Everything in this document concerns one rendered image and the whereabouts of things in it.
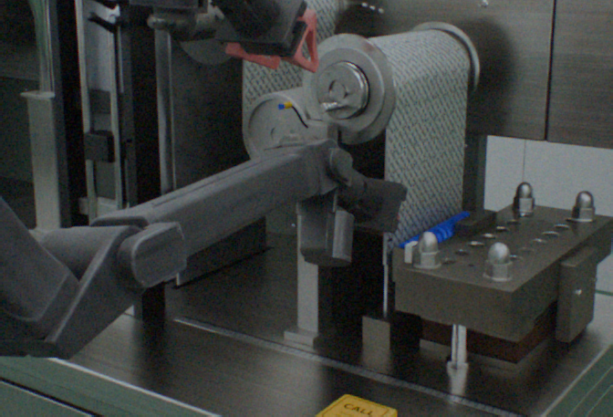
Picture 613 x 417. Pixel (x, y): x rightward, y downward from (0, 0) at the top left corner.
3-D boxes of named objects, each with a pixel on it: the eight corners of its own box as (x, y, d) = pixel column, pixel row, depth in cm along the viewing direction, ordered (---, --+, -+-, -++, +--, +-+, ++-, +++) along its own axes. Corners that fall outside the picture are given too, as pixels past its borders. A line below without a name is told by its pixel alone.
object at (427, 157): (382, 265, 129) (386, 131, 124) (458, 224, 148) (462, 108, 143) (386, 265, 128) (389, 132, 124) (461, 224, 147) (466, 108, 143)
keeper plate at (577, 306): (555, 339, 130) (559, 263, 127) (579, 317, 138) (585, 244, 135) (573, 343, 129) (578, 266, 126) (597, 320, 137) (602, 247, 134)
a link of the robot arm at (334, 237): (337, 142, 105) (271, 148, 109) (328, 242, 102) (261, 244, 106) (379, 174, 115) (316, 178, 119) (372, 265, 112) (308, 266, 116)
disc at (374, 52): (296, 130, 132) (307, 25, 127) (298, 130, 132) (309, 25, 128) (387, 155, 124) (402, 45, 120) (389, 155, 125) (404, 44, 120)
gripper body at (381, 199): (397, 235, 119) (371, 221, 113) (329, 223, 125) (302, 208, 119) (410, 187, 121) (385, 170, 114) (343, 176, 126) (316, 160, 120)
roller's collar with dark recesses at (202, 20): (163, 40, 136) (161, -6, 134) (192, 37, 141) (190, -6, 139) (197, 43, 132) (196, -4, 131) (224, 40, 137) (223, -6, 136)
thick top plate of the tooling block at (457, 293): (394, 309, 124) (395, 265, 123) (513, 235, 156) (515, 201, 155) (509, 338, 115) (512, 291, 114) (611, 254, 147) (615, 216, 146)
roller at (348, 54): (306, 122, 130) (314, 39, 126) (397, 99, 151) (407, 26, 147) (376, 141, 124) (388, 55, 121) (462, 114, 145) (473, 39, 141)
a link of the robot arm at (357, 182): (343, 151, 111) (302, 154, 114) (338, 206, 109) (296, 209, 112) (368, 168, 117) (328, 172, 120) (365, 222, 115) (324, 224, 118)
